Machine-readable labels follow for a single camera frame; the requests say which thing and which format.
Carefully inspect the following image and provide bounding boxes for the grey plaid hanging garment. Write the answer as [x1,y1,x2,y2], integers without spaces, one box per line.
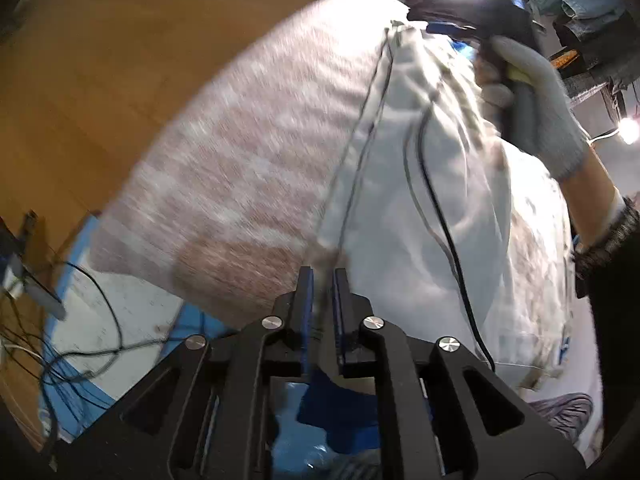
[560,67,640,111]

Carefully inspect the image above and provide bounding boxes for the person's right hand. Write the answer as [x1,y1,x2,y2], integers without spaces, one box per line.
[475,37,591,183]

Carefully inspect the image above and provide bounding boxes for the person's grey shoe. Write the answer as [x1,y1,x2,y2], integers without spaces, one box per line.
[527,392,596,443]

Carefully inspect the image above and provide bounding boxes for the beige pants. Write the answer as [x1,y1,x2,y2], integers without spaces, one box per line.
[307,20,576,393]

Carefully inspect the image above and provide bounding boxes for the tangle of thin cables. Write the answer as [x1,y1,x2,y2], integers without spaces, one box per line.
[0,260,201,461]

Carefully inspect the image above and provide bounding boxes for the person's right forearm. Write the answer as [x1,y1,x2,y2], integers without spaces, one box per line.
[560,147,640,306]

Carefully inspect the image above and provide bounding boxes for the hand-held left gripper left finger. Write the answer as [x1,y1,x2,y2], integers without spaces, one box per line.
[55,266,316,480]

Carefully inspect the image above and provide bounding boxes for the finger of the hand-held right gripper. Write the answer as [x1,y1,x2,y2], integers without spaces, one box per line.
[427,24,478,41]
[407,0,481,23]

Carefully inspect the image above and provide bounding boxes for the hanging blue denim garment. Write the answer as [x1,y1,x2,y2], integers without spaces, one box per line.
[530,0,631,26]

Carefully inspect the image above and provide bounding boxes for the plaid blanket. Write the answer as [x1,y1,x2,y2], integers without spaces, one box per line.
[89,0,416,323]

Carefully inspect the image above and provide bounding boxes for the black cable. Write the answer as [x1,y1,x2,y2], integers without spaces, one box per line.
[417,105,497,373]

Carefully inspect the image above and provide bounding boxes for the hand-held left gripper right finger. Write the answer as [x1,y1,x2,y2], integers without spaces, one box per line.
[334,268,588,480]

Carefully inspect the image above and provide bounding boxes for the black hanging garment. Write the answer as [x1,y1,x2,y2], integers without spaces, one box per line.
[552,10,631,68]

